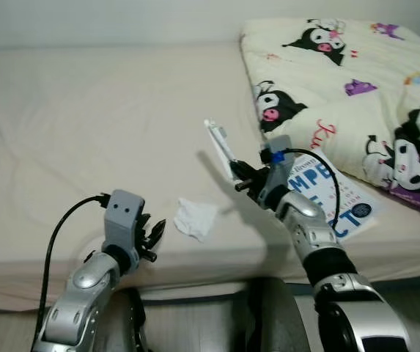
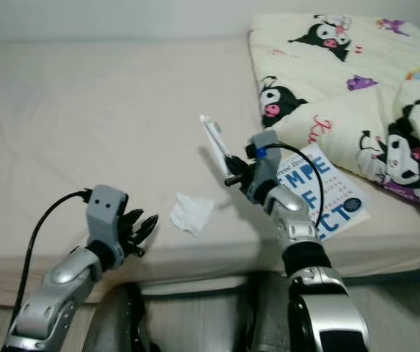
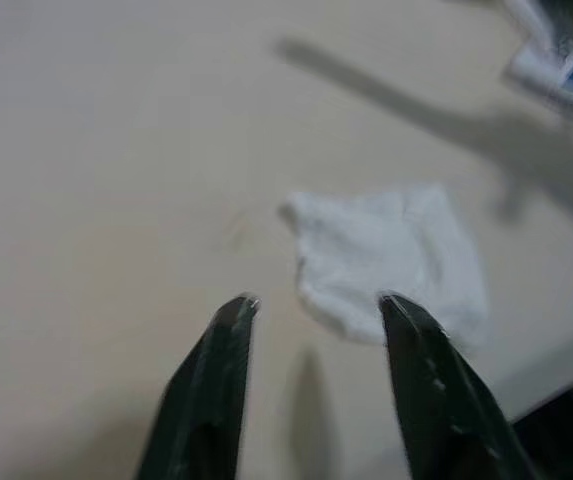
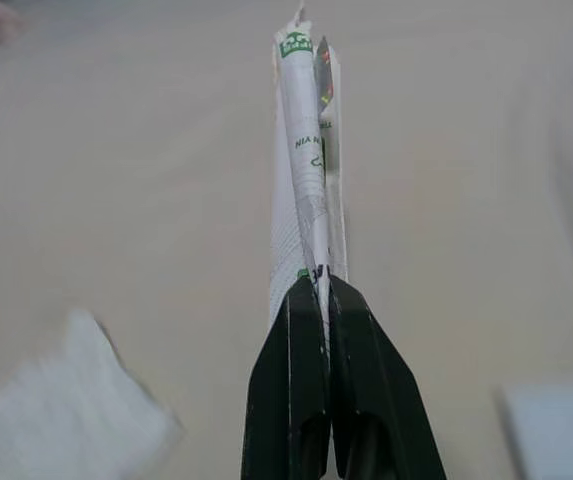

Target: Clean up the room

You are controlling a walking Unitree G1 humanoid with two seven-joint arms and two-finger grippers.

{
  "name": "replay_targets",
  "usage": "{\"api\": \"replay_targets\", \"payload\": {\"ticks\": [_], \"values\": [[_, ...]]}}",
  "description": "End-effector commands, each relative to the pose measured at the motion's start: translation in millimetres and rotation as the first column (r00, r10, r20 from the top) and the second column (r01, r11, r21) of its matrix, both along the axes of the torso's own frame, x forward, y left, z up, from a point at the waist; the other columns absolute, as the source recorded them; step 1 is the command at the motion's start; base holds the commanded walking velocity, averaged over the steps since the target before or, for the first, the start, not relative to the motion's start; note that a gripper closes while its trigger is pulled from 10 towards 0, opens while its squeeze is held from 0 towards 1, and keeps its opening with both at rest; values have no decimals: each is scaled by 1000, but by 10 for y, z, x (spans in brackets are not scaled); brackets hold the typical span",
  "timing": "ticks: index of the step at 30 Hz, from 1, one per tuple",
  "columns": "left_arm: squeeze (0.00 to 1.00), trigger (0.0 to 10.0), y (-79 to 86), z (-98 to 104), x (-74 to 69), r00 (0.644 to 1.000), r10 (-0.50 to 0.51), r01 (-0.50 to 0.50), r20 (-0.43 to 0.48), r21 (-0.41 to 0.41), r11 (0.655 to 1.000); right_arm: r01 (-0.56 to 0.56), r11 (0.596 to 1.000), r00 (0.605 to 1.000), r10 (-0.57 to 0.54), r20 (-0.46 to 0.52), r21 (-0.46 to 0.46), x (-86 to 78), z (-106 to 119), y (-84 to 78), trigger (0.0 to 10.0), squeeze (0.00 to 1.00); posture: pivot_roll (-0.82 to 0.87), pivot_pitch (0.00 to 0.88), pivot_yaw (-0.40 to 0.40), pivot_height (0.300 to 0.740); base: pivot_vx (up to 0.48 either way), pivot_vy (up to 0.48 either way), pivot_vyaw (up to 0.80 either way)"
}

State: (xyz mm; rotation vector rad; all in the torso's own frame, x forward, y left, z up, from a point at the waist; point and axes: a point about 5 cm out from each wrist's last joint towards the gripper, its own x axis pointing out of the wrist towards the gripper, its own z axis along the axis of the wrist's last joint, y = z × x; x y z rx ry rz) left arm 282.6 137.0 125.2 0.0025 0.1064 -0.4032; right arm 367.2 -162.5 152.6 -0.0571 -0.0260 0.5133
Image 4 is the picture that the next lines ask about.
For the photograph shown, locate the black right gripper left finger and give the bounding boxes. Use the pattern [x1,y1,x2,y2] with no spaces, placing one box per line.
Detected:
[239,277,333,480]

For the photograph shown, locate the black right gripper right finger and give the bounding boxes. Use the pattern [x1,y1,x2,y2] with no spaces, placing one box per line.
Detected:
[326,273,447,480]

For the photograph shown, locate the white book blue lettering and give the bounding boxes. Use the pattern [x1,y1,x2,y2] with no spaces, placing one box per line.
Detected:
[493,382,573,480]

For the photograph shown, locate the long white printed wrapper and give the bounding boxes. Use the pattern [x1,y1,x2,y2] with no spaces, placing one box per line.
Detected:
[268,0,350,321]

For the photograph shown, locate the crumpled white tissue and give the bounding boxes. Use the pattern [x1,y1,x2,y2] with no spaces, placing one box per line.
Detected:
[0,307,182,480]

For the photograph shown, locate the cream sheeted mattress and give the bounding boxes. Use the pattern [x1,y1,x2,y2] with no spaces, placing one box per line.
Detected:
[0,0,573,480]

